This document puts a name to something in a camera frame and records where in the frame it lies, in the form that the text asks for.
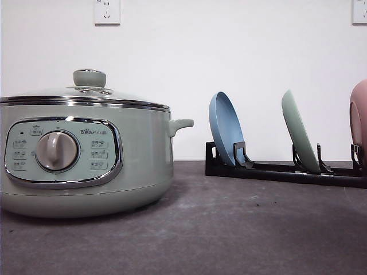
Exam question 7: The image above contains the glass steamer lid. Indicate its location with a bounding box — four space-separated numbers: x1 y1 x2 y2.
0 69 171 112

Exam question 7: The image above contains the green plate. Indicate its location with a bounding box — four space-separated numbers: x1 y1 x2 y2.
282 89 321 174

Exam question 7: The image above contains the blue plate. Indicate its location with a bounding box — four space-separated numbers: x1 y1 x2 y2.
209 92 245 166

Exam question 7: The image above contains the green electric steamer pot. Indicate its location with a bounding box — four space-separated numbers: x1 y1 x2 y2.
0 104 194 218

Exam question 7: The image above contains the pink plate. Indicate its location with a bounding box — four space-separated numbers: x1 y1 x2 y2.
349 79 367 178

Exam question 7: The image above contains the black dish rack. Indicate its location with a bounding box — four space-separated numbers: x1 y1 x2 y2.
206 142 367 187

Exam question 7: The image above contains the white wall socket left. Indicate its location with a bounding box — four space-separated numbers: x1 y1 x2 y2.
94 0 121 27

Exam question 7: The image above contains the white wall socket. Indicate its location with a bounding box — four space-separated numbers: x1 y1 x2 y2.
94 0 121 27
349 0 367 28

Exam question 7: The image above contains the white wall socket right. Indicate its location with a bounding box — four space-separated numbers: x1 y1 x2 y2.
349 0 367 28

